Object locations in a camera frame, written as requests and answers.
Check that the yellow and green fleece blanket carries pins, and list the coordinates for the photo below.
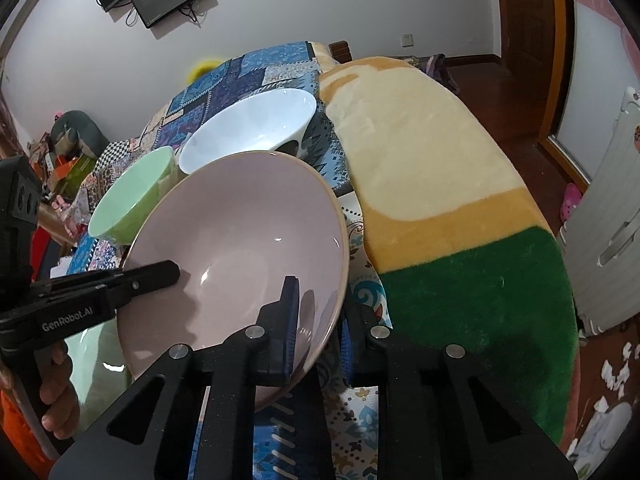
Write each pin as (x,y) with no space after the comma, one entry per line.
(463,252)

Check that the wooden door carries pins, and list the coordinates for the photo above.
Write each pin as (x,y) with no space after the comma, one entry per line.
(537,46)

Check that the yellow ring object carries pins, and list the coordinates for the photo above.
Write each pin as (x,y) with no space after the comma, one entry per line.
(201,69)

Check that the patterned patchwork blanket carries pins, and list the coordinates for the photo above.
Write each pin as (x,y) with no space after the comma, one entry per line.
(351,414)

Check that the wall power socket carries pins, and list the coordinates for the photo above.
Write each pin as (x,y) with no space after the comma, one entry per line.
(407,40)

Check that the white plate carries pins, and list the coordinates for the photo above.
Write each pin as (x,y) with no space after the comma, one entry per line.
(99,373)

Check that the person's left hand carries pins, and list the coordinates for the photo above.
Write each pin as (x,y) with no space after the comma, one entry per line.
(59,394)

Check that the green box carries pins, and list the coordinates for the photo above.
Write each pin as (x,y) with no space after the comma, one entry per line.
(65,180)

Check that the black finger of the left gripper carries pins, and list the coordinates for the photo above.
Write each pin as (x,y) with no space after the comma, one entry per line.
(125,285)

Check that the green bowl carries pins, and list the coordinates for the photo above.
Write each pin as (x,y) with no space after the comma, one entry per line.
(123,209)

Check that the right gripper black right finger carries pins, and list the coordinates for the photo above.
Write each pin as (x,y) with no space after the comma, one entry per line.
(440,415)

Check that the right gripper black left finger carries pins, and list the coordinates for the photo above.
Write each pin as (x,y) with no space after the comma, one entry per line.
(191,413)

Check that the pink bowl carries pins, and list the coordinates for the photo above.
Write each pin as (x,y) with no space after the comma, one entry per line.
(237,228)

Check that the white bowl with black spots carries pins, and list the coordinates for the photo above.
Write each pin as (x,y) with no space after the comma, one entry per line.
(273,121)

